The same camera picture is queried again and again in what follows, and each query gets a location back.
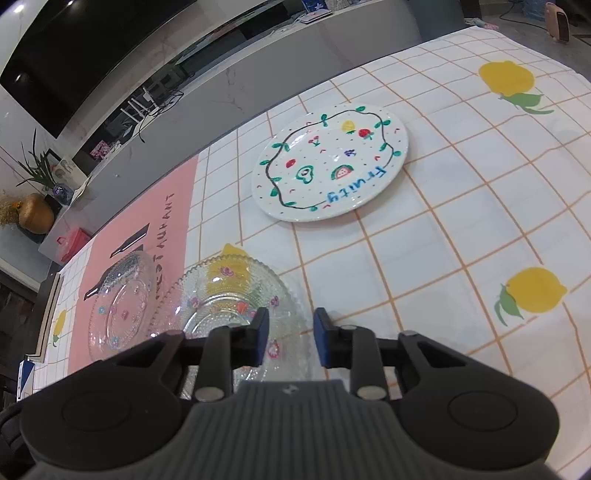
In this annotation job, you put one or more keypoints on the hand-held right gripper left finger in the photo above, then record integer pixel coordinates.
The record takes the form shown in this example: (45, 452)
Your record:
(261, 339)

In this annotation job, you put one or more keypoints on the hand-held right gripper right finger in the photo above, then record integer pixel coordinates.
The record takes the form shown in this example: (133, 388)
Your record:
(325, 339)

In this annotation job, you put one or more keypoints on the beaded-rim floral glass plate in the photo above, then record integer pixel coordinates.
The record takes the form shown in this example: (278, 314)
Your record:
(221, 295)

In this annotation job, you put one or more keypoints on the smooth-rim floral glass plate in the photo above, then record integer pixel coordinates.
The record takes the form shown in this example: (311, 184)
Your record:
(122, 314)

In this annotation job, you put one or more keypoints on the white fruit-painted plate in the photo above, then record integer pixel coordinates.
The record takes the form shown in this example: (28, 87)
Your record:
(332, 161)

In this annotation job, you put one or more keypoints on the lemon checked tablecloth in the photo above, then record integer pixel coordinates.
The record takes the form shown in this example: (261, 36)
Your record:
(461, 207)

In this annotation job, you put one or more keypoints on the pink basket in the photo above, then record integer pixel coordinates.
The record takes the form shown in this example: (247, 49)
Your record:
(74, 242)

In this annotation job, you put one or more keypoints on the white and blue box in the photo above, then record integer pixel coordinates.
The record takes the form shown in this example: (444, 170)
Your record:
(25, 381)

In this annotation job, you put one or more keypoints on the pink photo card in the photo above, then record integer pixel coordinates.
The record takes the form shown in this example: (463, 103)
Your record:
(100, 149)

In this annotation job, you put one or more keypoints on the green plant in blue vase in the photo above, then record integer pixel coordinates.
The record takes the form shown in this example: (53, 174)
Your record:
(60, 191)

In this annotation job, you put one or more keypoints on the white printed card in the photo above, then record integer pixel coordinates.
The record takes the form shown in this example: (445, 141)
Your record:
(69, 170)

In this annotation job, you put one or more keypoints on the gold vase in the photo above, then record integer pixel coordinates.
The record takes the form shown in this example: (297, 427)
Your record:
(37, 214)

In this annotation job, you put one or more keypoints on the white router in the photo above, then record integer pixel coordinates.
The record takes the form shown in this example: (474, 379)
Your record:
(138, 104)

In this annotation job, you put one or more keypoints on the dried yellow flowers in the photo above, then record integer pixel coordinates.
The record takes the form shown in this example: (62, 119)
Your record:
(10, 210)

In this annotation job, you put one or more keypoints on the grey laptop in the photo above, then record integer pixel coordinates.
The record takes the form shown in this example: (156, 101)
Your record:
(316, 16)

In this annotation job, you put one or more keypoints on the black television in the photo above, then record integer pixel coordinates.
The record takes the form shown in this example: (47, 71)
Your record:
(83, 60)

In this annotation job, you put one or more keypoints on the pink heater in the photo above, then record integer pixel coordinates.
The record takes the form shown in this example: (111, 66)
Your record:
(557, 21)

